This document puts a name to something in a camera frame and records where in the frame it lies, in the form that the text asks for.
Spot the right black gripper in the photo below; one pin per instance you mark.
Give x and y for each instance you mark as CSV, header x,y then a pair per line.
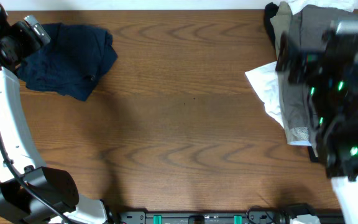
x,y
304,68

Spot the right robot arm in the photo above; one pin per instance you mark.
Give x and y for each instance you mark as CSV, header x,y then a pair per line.
x,y
331,79

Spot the navy blue shorts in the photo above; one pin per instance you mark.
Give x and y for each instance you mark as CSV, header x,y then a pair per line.
x,y
73,63

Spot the grey shorts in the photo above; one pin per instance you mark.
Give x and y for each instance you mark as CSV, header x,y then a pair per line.
x,y
308,25

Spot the khaki garment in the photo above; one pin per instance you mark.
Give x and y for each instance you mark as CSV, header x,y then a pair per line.
x,y
290,97

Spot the black garment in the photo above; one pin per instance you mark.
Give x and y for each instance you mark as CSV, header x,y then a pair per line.
x,y
270,11

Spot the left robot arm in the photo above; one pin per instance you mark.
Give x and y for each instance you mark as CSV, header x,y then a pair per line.
x,y
30,191

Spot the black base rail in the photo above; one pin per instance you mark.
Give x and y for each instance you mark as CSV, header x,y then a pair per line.
x,y
255,215

